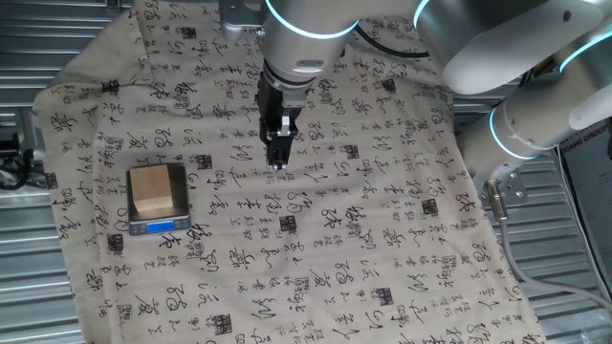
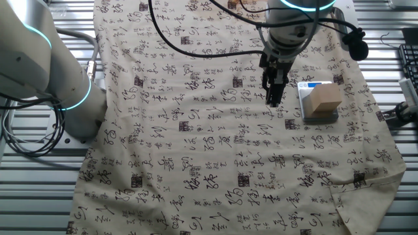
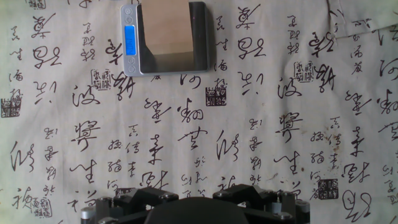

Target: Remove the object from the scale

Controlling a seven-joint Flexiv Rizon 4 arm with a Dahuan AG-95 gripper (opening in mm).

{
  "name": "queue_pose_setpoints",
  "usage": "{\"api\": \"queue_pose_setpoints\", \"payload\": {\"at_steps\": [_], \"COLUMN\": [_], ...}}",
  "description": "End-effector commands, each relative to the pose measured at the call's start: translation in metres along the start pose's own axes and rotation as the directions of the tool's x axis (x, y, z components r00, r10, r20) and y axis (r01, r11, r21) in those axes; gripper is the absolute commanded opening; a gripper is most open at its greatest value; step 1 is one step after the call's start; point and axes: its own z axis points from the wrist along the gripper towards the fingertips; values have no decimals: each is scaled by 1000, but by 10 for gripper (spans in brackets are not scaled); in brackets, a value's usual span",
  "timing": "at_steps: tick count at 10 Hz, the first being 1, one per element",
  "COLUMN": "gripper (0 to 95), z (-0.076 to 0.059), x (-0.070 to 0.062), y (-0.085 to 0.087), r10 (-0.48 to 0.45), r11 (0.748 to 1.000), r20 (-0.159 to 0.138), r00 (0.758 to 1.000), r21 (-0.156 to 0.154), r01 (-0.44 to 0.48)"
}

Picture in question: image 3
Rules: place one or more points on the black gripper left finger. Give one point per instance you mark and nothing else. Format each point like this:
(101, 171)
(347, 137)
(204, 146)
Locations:
(124, 205)

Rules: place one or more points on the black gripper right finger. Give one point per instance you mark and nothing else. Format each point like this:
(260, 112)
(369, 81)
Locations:
(273, 208)

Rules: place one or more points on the silver digital pocket scale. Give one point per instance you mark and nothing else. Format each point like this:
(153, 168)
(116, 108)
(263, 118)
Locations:
(132, 18)

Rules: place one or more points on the beige calligraphy print cloth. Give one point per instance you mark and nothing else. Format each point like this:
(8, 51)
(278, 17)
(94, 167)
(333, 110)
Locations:
(217, 130)

